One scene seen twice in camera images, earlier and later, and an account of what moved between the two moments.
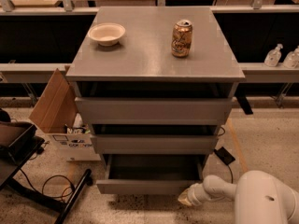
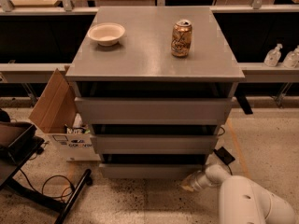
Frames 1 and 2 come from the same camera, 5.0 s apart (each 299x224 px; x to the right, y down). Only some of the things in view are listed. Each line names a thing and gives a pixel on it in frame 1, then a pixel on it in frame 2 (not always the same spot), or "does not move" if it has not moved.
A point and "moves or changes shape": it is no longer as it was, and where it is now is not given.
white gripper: [193, 194] to [197, 181]
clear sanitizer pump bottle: [274, 56] does not move
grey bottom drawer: [150, 174] moves or changes shape
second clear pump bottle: [291, 60] does not move
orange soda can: [181, 38] does not move
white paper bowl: [106, 34] does not move
